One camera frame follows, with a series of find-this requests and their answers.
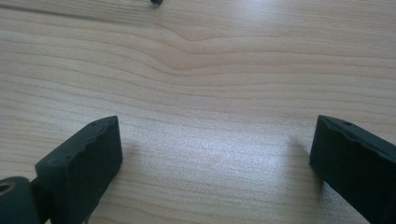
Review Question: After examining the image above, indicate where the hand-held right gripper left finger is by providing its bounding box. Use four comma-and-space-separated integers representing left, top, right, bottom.
35, 115, 123, 224

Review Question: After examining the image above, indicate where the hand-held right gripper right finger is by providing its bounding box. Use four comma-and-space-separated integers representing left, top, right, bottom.
309, 114, 396, 224

